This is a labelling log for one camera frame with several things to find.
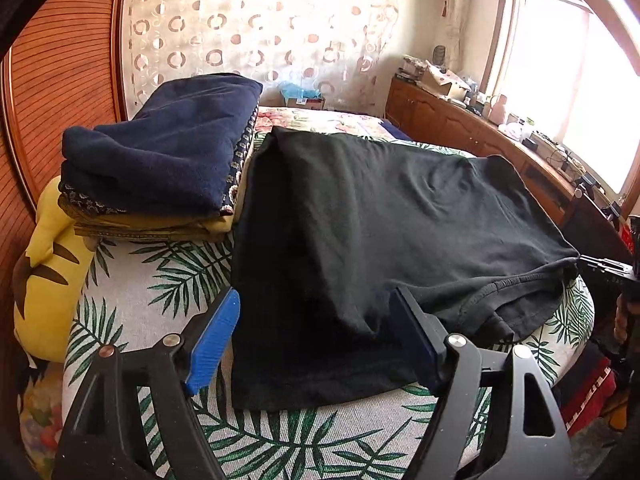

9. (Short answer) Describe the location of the clutter of small items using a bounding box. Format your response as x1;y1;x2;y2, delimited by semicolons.
397;46;626;211

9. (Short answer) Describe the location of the dark blue cloth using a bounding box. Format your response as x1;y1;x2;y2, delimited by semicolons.
379;117;415;142

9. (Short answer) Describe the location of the cardboard box with blue plastic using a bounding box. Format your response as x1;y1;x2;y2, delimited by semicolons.
279;81;327;110

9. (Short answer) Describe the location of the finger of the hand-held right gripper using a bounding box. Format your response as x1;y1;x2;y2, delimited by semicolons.
577;255;635;282

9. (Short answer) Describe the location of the sheer white curtain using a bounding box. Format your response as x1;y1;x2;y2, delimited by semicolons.
439;0;507;97

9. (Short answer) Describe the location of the black printed t-shirt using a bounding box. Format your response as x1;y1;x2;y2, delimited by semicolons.
231;126;582;411

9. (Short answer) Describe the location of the pink bottle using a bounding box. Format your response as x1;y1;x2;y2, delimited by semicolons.
489;95;509;127

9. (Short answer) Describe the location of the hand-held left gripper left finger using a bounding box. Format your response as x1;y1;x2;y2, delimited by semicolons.
52;287;242;480

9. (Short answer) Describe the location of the circle patterned curtain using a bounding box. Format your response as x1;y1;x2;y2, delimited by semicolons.
122;0;442;120

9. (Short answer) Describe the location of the yellow plush toy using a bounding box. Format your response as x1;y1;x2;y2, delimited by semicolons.
12;177;101;362

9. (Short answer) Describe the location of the wooden cabinet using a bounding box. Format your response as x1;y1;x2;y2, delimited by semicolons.
385;77;637;262

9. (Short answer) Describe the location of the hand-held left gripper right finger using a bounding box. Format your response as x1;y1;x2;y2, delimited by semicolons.
389;286;575;480

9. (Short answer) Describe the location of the floral bedsheet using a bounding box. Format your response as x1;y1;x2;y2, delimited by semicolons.
255;106;417;144

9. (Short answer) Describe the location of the patterned navy folded cloth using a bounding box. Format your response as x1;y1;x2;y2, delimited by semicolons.
57;109;259;222

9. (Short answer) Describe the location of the wooden slatted wardrobe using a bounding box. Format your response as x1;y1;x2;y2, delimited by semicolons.
0;0;132;348

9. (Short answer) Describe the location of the bright window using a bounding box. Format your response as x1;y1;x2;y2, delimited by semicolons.
495;0;640;197

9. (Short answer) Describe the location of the mustard yellow folded cloth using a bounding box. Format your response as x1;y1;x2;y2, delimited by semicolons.
74;200;251;242

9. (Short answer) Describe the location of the person's right hand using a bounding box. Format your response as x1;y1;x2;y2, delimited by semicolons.
614;294;633;343

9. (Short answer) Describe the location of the navy blue folded blanket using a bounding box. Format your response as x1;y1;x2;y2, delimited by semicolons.
60;74;264;216

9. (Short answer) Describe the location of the red printed bag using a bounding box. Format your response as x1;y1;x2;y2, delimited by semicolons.
559;345;626;436

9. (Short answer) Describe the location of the open cardboard box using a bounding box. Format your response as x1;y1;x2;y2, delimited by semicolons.
421;60;474;100

